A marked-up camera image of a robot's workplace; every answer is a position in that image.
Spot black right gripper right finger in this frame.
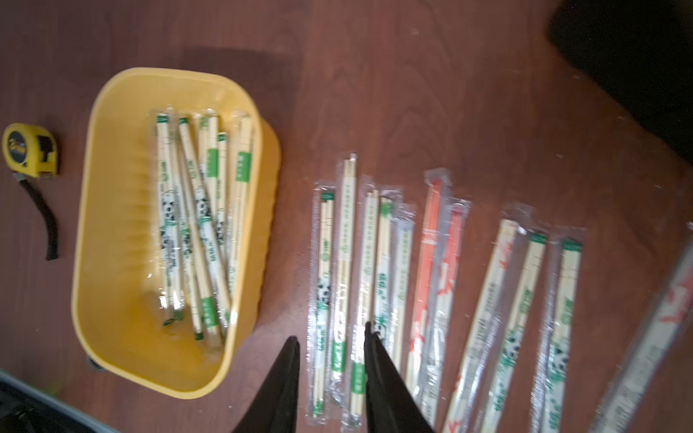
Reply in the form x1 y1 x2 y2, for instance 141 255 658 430
364 322 433 433

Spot green label wrapped chopsticks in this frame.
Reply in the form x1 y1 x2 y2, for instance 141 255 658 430
227 113 254 301

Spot green panda wrapped chopsticks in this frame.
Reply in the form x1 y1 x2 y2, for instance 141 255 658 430
178 117 231 337

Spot yellow tape measure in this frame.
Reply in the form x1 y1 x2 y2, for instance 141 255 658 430
1 123 59 179

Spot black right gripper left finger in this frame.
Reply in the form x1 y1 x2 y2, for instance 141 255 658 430
233 336 301 433

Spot green tip chopsticks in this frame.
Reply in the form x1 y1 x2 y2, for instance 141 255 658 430
372 188 402 341

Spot red bamboo print chopsticks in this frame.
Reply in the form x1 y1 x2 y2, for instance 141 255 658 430
417 198 471 428

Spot black tape measure strap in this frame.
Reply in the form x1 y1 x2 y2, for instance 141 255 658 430
14 172 60 262

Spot white sleeve chopsticks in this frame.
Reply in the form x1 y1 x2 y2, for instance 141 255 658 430
327 153 357 405

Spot panda print wrapped chopsticks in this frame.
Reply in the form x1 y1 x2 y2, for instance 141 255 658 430
154 111 185 327

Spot yellow plastic storage box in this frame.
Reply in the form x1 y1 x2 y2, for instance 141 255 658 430
71 68 281 400

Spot long plain chopsticks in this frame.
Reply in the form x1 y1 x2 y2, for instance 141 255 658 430
443 202 533 432

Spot red striped chopsticks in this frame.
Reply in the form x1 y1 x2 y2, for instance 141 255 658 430
405 168 450 398

